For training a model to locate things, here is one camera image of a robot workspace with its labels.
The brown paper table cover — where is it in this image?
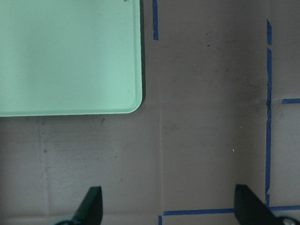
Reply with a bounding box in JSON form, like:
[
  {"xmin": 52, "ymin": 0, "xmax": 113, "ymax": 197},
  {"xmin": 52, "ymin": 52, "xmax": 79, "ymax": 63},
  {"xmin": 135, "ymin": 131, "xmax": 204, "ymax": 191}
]
[{"xmin": 0, "ymin": 0, "xmax": 300, "ymax": 225}]

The light green plastic tray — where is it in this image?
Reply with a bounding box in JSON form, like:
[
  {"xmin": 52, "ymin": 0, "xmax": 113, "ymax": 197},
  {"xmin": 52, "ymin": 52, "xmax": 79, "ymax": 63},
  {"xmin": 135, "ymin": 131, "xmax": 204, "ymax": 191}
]
[{"xmin": 0, "ymin": 0, "xmax": 143, "ymax": 117}]

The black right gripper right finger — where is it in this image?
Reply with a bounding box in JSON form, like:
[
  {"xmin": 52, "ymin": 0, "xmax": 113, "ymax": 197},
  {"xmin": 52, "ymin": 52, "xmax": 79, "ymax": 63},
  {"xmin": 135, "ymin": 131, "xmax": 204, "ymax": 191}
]
[{"xmin": 234, "ymin": 184, "xmax": 300, "ymax": 225}]

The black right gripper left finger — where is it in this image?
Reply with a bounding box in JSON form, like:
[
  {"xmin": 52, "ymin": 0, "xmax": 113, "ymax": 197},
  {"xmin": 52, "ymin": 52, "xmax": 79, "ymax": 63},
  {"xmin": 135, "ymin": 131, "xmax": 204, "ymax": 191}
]
[{"xmin": 55, "ymin": 186, "xmax": 103, "ymax": 225}]

